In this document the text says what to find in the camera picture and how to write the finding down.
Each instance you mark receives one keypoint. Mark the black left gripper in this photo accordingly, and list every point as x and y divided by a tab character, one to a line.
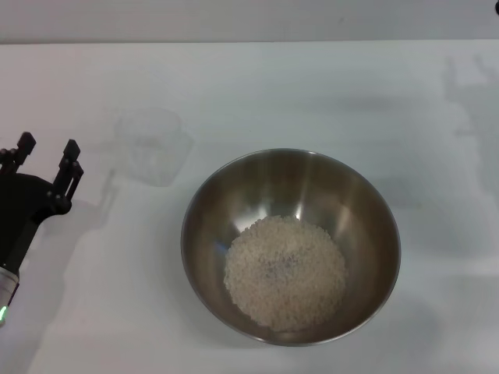
23	206

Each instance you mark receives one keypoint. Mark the clear plastic measuring cup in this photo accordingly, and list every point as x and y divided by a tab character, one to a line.
156	156

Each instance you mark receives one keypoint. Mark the white rice grains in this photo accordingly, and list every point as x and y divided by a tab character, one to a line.
284	272

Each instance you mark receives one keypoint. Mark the stainless steel mixing bowl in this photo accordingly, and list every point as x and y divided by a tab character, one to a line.
351	218

